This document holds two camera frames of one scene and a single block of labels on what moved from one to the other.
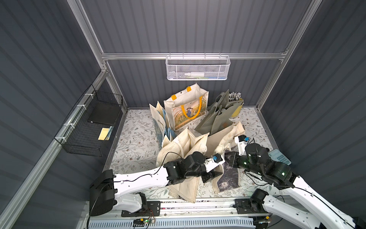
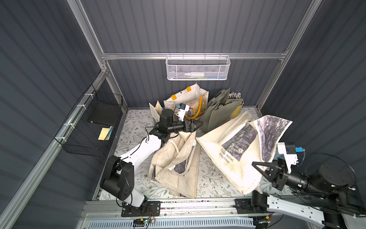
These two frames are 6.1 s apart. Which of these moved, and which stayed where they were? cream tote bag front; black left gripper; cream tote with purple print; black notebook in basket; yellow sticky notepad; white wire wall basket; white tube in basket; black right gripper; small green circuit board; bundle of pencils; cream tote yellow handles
Moved: cream tote with purple print; black right gripper; cream tote bag front; black left gripper
Stayed: white wire wall basket; yellow sticky notepad; cream tote yellow handles; bundle of pencils; black notebook in basket; white tube in basket; small green circuit board
